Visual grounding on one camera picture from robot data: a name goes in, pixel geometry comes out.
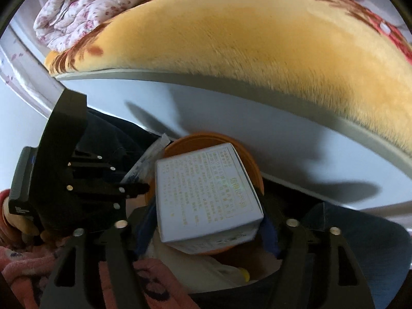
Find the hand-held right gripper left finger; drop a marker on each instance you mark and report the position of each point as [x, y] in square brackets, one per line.
[143, 231]

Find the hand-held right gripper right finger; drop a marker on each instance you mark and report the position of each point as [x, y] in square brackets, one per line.
[270, 238]

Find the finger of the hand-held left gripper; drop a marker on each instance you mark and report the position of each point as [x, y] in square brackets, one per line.
[128, 190]
[96, 167]

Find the clear plastic wrapper packet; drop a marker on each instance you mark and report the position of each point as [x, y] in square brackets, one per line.
[148, 161]

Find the white cardboard box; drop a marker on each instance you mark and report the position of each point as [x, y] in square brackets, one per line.
[206, 199]

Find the orange plastic bin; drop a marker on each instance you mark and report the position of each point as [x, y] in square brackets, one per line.
[247, 167]

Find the person's left forearm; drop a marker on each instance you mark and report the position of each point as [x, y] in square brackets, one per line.
[29, 264]

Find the person's left hand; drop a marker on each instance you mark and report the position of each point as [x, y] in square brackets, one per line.
[19, 228]

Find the person's left leg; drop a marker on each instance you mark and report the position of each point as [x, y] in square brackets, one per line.
[109, 135]

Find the person's leg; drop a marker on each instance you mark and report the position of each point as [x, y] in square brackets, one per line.
[109, 135]
[370, 247]

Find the white and yellow wrapper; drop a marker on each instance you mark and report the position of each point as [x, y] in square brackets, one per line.
[193, 270]

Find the person's right leg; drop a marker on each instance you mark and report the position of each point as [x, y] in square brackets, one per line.
[370, 247]

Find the pink floral quilt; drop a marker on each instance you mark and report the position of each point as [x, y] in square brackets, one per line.
[96, 3]

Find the yellow leaf-print blanket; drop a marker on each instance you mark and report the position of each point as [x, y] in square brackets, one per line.
[257, 38]

